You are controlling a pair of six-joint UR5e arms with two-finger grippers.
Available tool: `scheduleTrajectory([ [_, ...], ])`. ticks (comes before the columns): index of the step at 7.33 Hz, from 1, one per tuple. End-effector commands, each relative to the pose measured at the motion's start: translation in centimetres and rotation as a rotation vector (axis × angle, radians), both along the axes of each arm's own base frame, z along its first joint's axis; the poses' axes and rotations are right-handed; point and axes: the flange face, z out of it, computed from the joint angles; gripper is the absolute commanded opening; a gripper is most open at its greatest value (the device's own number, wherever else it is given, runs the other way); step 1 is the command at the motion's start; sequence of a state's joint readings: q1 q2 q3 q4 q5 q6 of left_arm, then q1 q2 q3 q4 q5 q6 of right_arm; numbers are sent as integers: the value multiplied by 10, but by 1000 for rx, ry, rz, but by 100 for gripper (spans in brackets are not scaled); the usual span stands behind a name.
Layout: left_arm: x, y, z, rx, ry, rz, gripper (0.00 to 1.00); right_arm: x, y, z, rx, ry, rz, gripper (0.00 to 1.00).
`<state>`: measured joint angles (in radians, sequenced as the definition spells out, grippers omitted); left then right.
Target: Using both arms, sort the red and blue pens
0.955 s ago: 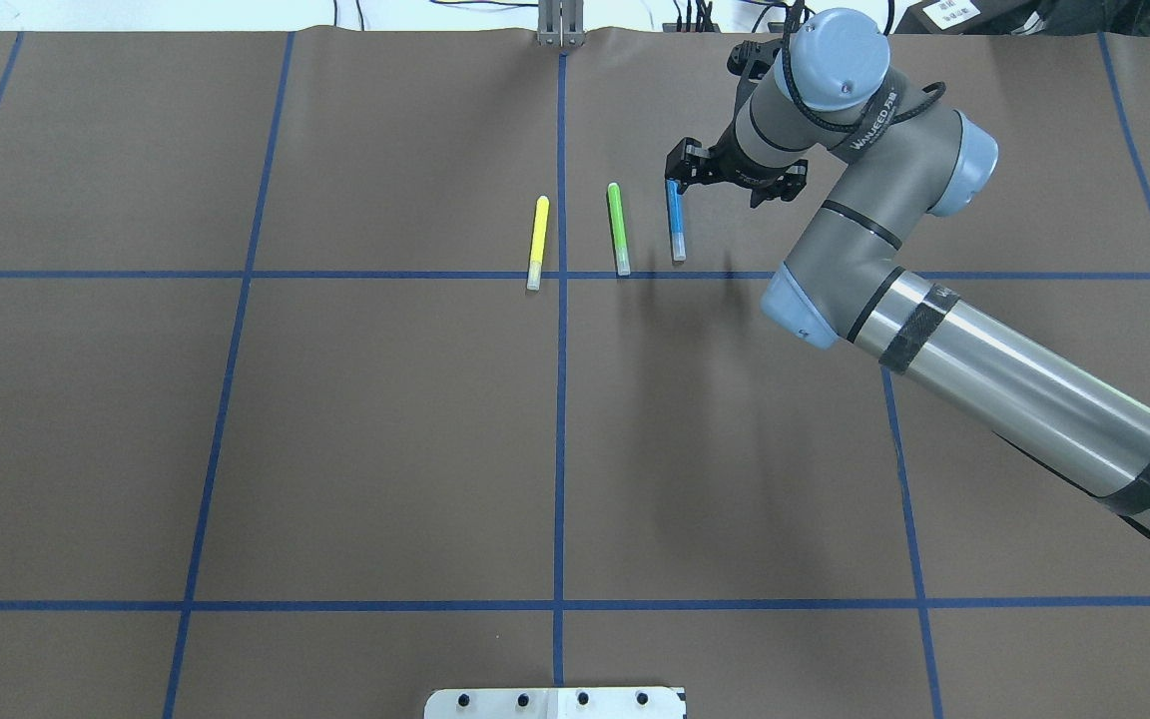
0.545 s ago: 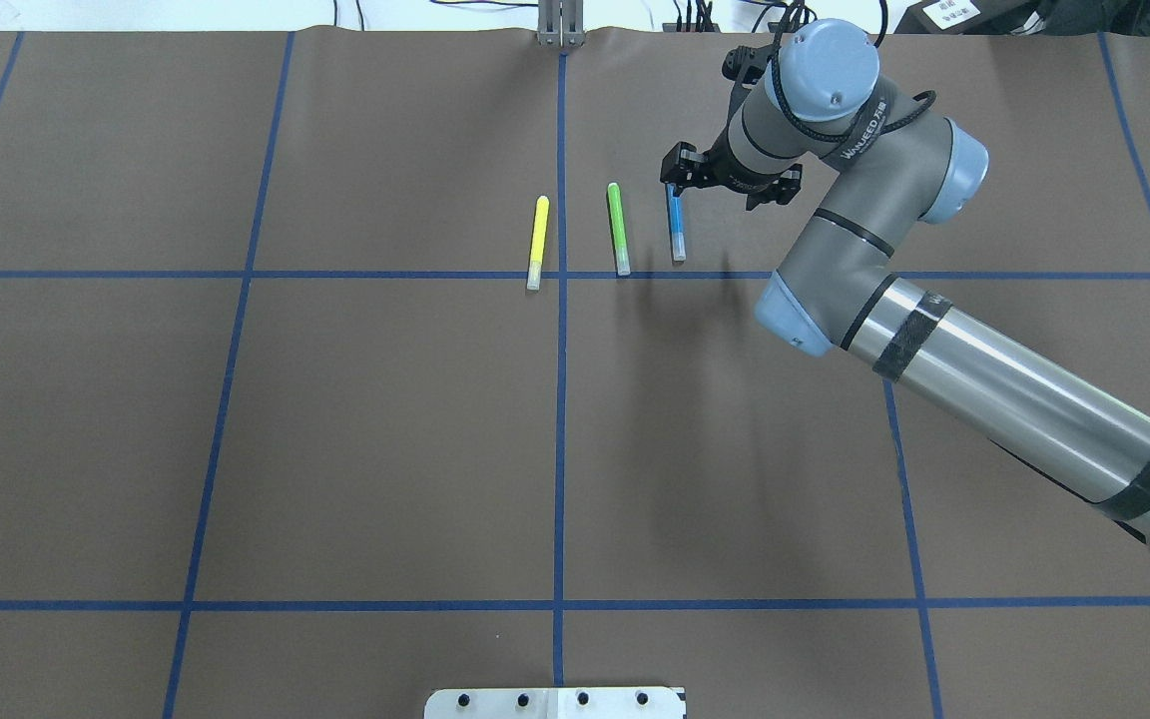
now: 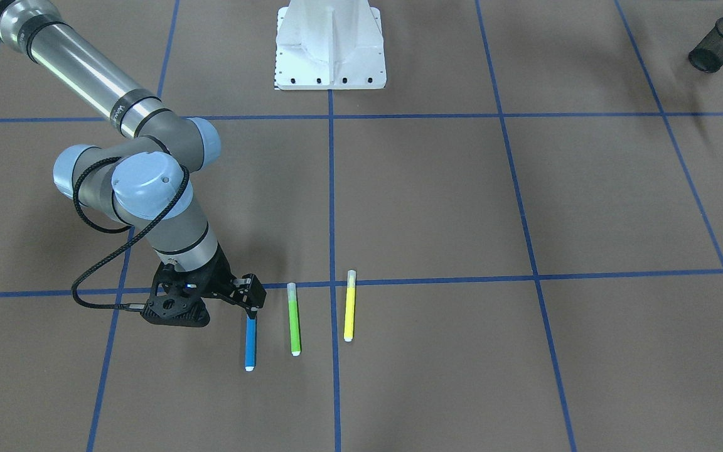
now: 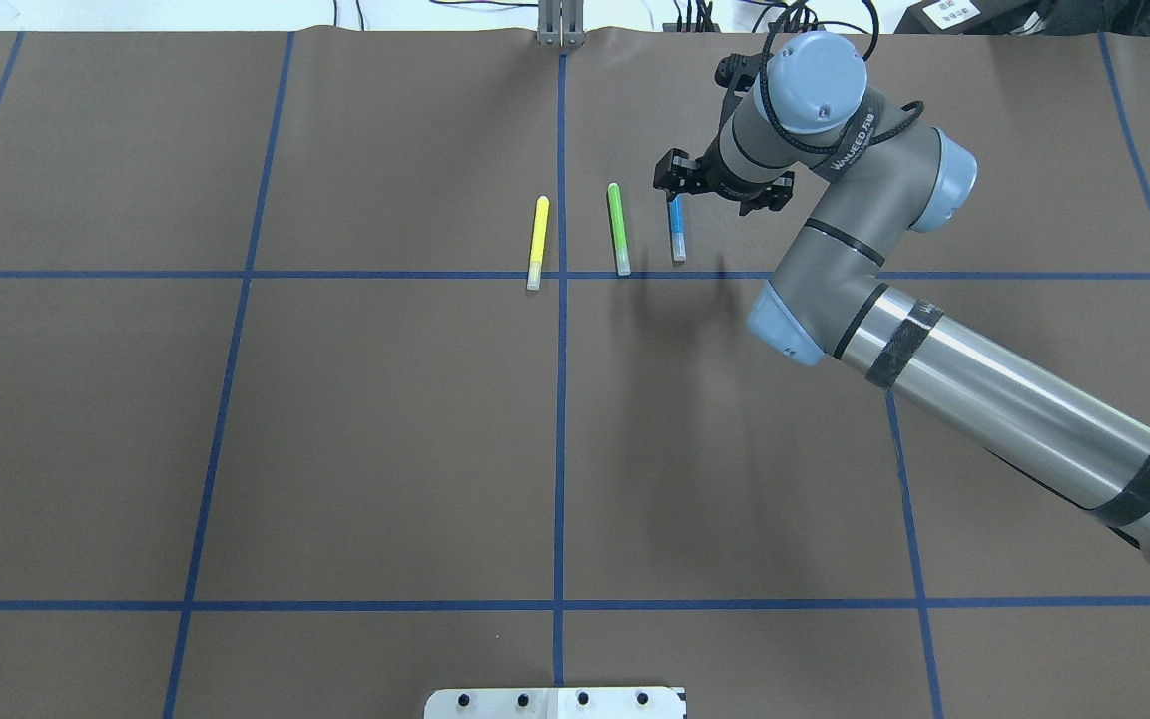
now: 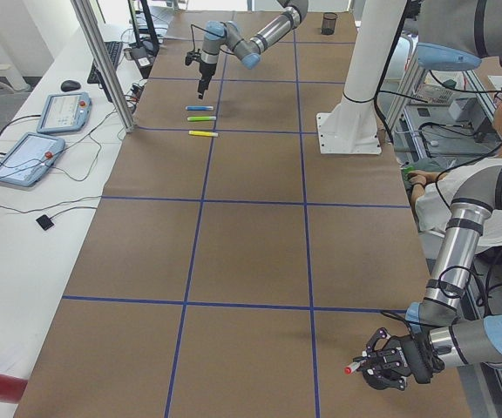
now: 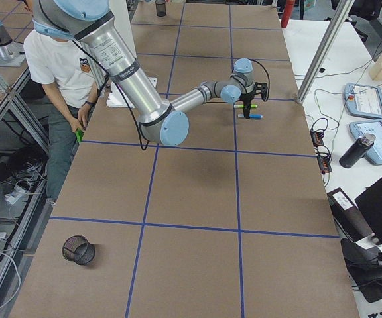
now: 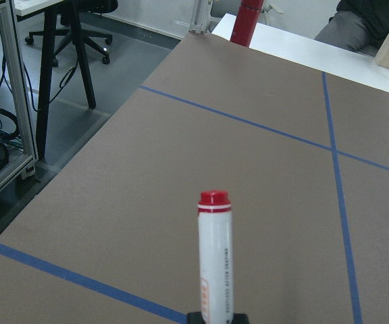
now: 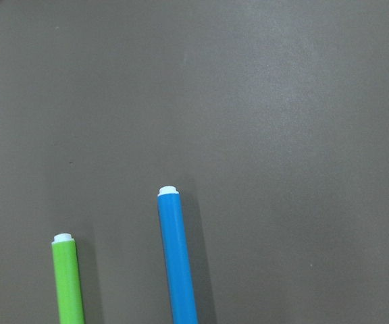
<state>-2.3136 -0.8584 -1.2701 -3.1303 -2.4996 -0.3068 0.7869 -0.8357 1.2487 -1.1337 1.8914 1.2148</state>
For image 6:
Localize white power strip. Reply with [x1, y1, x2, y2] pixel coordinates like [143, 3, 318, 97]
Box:
[5, 185, 28, 205]

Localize person in white shirt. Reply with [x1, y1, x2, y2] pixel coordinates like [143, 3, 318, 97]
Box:
[20, 0, 107, 203]

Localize orange black usb hub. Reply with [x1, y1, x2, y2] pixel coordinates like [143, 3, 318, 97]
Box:
[310, 129, 332, 174]

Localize black water bottle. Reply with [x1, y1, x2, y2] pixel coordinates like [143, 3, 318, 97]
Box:
[339, 133, 376, 168]

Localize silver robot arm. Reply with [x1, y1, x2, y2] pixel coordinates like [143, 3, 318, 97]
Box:
[33, 1, 263, 146]

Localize white camera stand column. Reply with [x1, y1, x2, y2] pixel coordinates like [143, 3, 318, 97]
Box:
[108, 1, 160, 113]

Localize far teach pendant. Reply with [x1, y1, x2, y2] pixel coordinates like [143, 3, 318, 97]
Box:
[344, 83, 382, 119]

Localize black mesh cup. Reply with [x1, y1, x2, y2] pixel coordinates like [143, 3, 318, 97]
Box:
[62, 235, 96, 266]
[155, 0, 166, 17]

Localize near black mesh cup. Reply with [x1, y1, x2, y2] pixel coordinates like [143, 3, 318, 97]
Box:
[62, 235, 96, 266]

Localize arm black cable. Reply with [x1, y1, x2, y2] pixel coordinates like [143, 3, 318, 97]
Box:
[71, 39, 149, 152]

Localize far black mesh cup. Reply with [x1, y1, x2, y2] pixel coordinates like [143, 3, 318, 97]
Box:
[155, 0, 166, 17]

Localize blue marker pen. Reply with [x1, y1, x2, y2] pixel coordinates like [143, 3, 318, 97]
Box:
[237, 114, 263, 120]

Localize green marker pen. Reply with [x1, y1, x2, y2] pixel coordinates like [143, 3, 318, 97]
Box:
[233, 104, 258, 109]

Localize teach pendant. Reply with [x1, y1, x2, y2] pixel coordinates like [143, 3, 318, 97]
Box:
[344, 83, 382, 119]
[349, 119, 382, 165]

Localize aluminium frame post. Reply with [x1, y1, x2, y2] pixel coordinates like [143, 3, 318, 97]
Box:
[296, 0, 354, 104]

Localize near teach pendant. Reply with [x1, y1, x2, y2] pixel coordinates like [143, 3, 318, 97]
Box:
[349, 119, 382, 165]

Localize red fire extinguisher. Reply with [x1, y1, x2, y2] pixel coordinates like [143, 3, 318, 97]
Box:
[281, 0, 295, 28]

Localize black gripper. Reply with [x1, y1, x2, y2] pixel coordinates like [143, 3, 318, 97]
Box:
[240, 92, 255, 119]

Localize green handheld object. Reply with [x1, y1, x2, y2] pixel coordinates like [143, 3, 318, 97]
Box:
[74, 121, 84, 143]

